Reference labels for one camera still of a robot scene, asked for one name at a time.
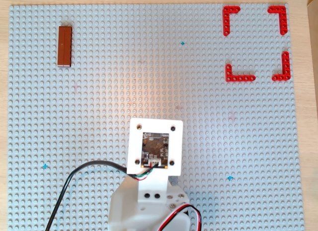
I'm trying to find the red L-shaped lego beam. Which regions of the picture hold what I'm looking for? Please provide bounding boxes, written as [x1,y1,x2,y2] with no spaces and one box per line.
[271,51,291,82]
[225,64,256,83]
[267,5,288,35]
[222,5,241,37]

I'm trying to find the black camera cable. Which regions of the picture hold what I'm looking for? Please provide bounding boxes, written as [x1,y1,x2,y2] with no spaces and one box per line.
[44,160,159,231]

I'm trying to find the grey lego baseplate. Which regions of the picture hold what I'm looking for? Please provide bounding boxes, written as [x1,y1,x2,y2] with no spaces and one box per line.
[8,2,306,231]

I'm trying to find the black camera circuit board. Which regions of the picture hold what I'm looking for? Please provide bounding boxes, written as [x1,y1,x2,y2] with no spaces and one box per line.
[141,132,170,168]

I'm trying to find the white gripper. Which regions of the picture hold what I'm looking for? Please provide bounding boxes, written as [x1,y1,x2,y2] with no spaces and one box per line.
[108,175,199,231]

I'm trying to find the red white black servo cable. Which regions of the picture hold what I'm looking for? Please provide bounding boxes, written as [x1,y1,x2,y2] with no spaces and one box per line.
[159,203,202,231]

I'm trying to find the brown lego beam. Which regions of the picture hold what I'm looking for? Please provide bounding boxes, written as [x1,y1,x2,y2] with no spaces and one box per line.
[57,23,74,68]

